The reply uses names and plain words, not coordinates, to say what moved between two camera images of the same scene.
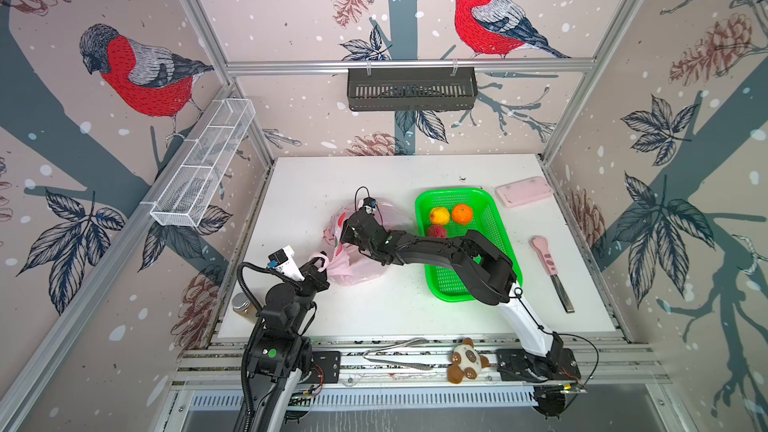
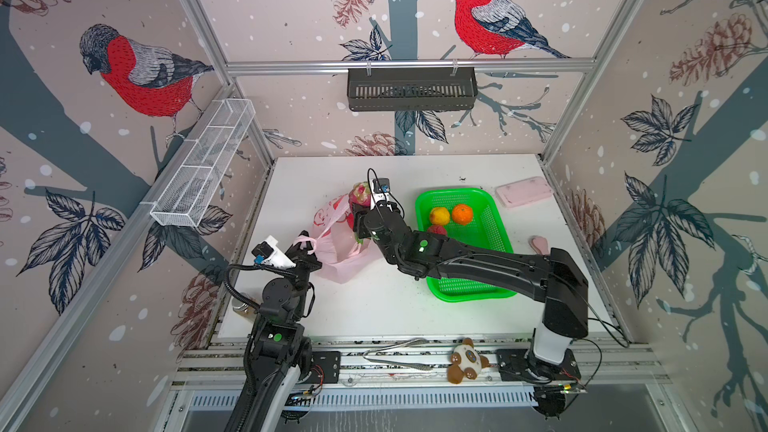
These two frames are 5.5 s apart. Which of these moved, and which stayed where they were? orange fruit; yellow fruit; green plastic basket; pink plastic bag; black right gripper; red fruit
Moved: pink plastic bag; black right gripper
Stayed: green plastic basket; red fruit; yellow fruit; orange fruit
